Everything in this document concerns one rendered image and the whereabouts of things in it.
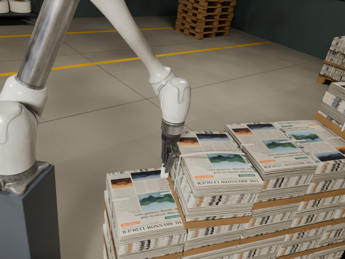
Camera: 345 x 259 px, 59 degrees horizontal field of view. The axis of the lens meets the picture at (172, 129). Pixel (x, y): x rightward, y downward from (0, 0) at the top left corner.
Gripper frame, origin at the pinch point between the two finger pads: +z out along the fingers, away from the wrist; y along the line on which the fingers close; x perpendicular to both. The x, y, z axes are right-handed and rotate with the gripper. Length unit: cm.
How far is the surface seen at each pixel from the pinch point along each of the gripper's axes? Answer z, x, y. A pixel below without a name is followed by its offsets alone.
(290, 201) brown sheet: 10, -57, -19
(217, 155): -9.9, -20.3, -5.3
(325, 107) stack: -19, -95, 15
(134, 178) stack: 12.9, 9.4, 11.9
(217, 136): -10.1, -27.1, 8.4
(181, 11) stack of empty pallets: 46, -252, 622
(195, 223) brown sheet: 9.5, -6.6, -22.4
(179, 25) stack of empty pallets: 80, -253, 624
